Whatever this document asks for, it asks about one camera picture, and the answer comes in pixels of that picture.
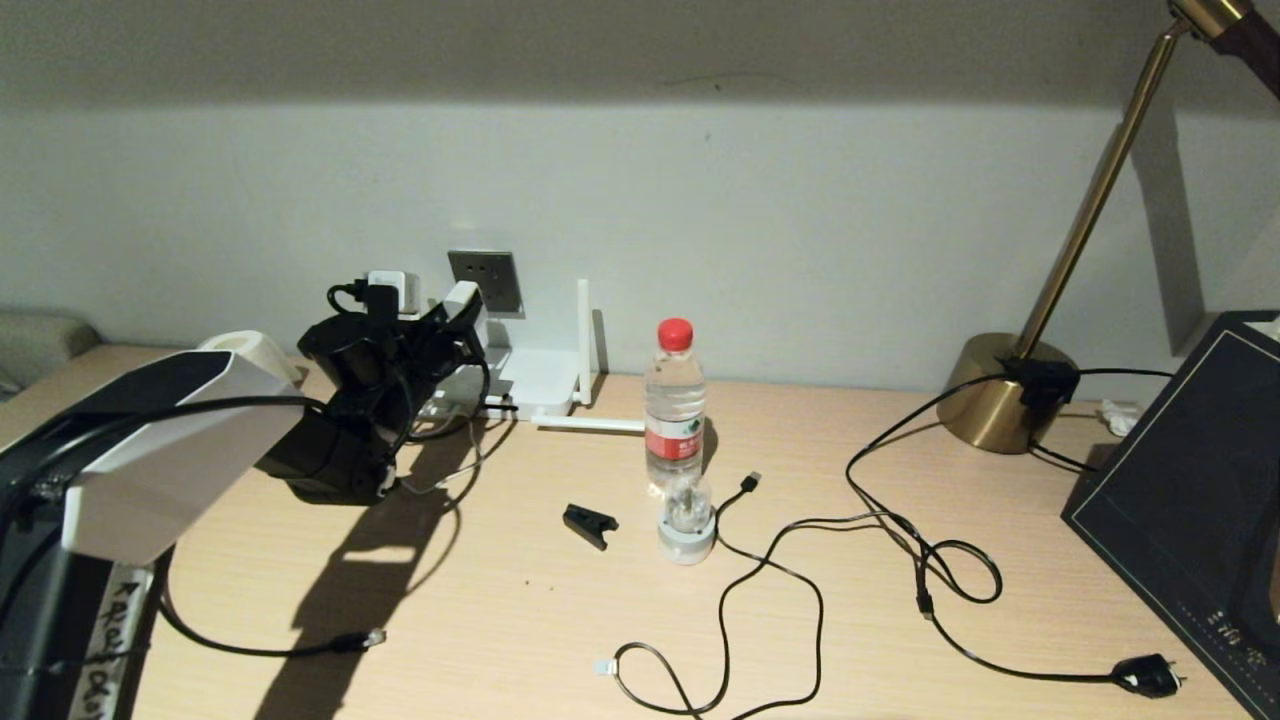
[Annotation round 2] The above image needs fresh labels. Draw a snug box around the white power adapter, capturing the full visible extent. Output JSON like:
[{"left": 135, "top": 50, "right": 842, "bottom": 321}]
[{"left": 443, "top": 281, "right": 489, "bottom": 351}]

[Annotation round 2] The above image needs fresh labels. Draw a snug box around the thin white power cable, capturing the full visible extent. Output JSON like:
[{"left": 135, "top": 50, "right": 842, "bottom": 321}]
[{"left": 395, "top": 395, "right": 521, "bottom": 496}]

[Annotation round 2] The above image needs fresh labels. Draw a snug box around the black ethernet cable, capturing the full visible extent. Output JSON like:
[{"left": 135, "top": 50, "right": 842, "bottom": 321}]
[{"left": 158, "top": 575, "right": 389, "bottom": 658}]

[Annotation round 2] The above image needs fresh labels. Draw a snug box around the white router with antennas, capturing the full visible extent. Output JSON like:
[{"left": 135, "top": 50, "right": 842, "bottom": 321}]
[{"left": 425, "top": 280, "right": 646, "bottom": 433}]

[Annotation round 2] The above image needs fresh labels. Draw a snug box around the small round white device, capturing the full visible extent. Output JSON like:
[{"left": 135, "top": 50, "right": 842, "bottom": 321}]
[{"left": 657, "top": 473, "right": 717, "bottom": 565}]

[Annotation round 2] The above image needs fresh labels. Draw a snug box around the white toilet paper roll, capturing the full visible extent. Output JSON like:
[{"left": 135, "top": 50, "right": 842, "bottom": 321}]
[{"left": 198, "top": 330, "right": 301, "bottom": 386}]

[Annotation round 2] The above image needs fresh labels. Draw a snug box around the small black plastic clip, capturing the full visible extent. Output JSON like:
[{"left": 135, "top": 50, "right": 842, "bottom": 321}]
[{"left": 563, "top": 503, "right": 621, "bottom": 550}]

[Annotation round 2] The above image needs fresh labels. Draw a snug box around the red-capped water bottle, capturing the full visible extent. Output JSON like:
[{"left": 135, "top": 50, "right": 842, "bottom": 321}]
[{"left": 645, "top": 320, "right": 708, "bottom": 498}]

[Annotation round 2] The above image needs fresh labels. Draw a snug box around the grey cushion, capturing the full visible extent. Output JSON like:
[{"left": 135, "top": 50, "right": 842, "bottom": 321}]
[{"left": 0, "top": 310, "right": 101, "bottom": 391}]

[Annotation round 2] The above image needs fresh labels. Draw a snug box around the brass desk lamp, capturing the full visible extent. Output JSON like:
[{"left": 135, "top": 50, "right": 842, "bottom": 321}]
[{"left": 937, "top": 0, "right": 1280, "bottom": 456}]

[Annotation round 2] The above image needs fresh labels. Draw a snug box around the black lamp base connector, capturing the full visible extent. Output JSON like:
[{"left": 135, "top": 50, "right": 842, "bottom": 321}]
[{"left": 997, "top": 357, "right": 1081, "bottom": 421}]

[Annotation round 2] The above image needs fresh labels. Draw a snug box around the large black box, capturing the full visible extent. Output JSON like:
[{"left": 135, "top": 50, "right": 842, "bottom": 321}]
[{"left": 1060, "top": 312, "right": 1280, "bottom": 720}]

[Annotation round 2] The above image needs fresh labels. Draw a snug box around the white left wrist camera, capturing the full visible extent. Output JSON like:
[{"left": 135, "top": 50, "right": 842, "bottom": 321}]
[{"left": 366, "top": 270, "right": 423, "bottom": 323}]

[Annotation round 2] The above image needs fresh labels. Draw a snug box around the grey wall socket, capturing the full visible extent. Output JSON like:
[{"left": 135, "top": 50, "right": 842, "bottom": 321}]
[{"left": 447, "top": 250, "right": 525, "bottom": 317}]

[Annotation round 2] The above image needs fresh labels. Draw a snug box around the black USB cable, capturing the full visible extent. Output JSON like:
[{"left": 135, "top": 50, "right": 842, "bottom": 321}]
[{"left": 595, "top": 472, "right": 1003, "bottom": 720}]

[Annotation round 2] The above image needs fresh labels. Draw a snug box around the thin black cable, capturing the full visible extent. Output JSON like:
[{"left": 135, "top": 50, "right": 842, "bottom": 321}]
[{"left": 1027, "top": 368, "right": 1171, "bottom": 473}]

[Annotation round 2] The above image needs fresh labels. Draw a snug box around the black lamp power cord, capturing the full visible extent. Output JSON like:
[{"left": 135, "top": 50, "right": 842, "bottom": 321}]
[{"left": 845, "top": 372, "right": 1186, "bottom": 698}]

